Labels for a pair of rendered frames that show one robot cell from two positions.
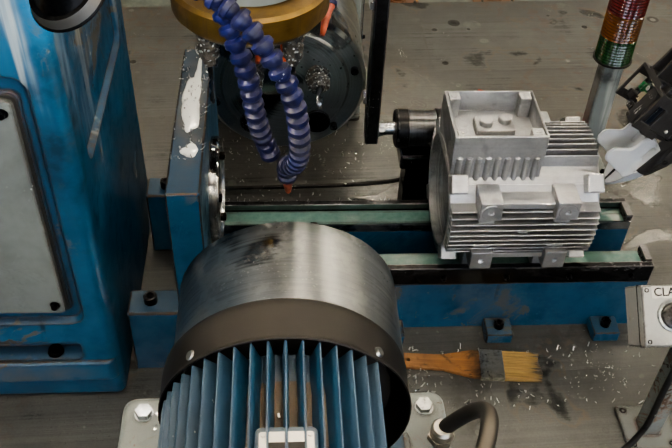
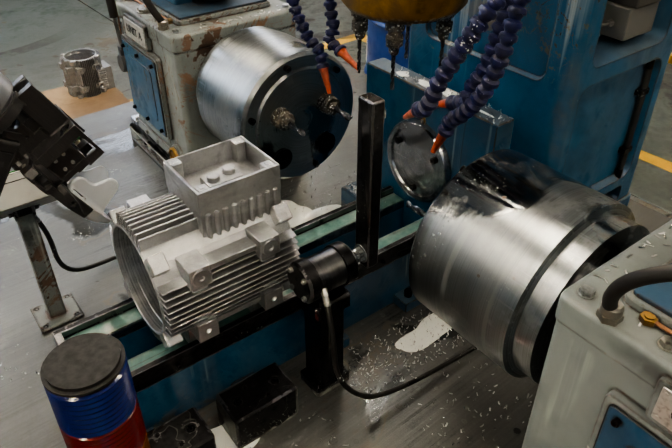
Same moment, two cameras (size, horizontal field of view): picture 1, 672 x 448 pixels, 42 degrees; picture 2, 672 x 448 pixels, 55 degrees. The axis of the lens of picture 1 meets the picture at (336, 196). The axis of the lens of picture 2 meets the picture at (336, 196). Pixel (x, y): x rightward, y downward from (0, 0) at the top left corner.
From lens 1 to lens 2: 1.69 m
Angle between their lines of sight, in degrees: 98
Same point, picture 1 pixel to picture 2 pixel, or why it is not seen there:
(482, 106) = (243, 191)
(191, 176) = (382, 65)
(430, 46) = not seen: outside the picture
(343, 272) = (251, 56)
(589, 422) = (103, 299)
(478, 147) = (222, 151)
